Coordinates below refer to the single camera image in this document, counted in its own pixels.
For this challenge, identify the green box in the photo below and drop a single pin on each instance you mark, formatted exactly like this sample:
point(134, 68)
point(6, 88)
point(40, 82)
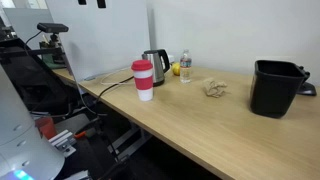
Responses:
point(50, 61)

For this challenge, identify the yellow lemon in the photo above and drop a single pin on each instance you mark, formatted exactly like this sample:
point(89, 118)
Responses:
point(176, 69)

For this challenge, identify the clear plastic water bottle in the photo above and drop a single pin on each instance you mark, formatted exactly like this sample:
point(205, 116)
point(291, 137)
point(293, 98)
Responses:
point(185, 68)

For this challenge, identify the crumpled brown paper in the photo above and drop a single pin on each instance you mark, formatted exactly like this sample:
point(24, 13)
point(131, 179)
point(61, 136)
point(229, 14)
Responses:
point(214, 88)

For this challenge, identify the black desk stand base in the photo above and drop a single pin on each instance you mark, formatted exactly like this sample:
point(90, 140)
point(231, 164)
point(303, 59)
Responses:
point(306, 88)

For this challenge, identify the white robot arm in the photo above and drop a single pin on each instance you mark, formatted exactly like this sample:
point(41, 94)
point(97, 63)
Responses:
point(20, 143)

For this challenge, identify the aluminium bracket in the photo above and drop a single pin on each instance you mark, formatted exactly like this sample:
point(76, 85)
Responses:
point(63, 141)

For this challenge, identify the stainless steel electric kettle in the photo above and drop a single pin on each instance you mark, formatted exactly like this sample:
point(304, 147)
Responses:
point(156, 68)

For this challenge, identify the red plastic cup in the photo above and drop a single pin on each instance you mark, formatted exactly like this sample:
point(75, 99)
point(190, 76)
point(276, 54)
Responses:
point(46, 127)

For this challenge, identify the black stereo camera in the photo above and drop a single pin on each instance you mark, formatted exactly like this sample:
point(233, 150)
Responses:
point(52, 27)

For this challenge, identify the red and white travel cup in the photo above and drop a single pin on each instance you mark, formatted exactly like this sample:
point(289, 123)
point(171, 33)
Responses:
point(143, 80)

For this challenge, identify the black plastic bin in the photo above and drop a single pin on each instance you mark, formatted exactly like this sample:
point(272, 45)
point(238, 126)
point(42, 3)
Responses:
point(273, 90)

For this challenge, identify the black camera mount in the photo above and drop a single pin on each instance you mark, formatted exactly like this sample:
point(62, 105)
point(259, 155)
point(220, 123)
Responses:
point(53, 45)

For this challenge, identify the grey background panel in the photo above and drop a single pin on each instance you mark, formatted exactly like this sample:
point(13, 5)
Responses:
point(26, 23)

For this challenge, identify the white partition board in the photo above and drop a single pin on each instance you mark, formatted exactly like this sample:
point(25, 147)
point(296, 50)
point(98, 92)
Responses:
point(103, 40)

